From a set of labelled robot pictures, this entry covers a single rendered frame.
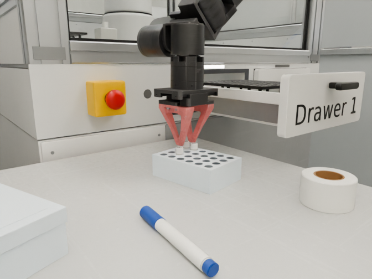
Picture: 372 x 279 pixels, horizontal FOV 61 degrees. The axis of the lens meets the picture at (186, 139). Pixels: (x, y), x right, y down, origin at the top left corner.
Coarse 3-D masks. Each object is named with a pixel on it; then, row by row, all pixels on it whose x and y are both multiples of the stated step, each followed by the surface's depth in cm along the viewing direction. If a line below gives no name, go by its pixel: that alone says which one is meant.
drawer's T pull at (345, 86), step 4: (332, 84) 60; (336, 84) 57; (340, 84) 57; (344, 84) 57; (348, 84) 58; (352, 84) 59; (356, 84) 60; (332, 88) 60; (336, 88) 57; (340, 88) 57; (344, 88) 58; (348, 88) 59; (352, 88) 60; (356, 88) 61
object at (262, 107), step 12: (216, 96) 70; (228, 96) 67; (240, 96) 64; (252, 96) 62; (264, 96) 59; (276, 96) 57; (216, 108) 70; (228, 108) 67; (240, 108) 64; (252, 108) 62; (264, 108) 60; (276, 108) 57; (252, 120) 63; (264, 120) 60; (276, 120) 58
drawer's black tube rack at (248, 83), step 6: (204, 84) 78; (210, 84) 76; (216, 84) 74; (222, 84) 73; (228, 84) 71; (234, 84) 71; (240, 84) 72; (246, 84) 71; (252, 84) 71; (258, 84) 71; (264, 84) 72; (270, 84) 71; (276, 84) 71; (258, 90) 66
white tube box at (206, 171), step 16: (160, 160) 52; (176, 160) 50; (192, 160) 50; (208, 160) 50; (224, 160) 50; (240, 160) 51; (160, 176) 53; (176, 176) 50; (192, 176) 48; (208, 176) 46; (224, 176) 48; (240, 176) 52; (208, 192) 46
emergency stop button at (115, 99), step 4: (108, 92) 62; (112, 92) 62; (116, 92) 62; (120, 92) 63; (108, 96) 62; (112, 96) 62; (116, 96) 62; (120, 96) 63; (124, 96) 64; (108, 100) 62; (112, 100) 62; (116, 100) 63; (120, 100) 63; (124, 100) 64; (108, 104) 62; (112, 104) 62; (116, 104) 63; (120, 104) 63; (112, 108) 63; (116, 108) 63
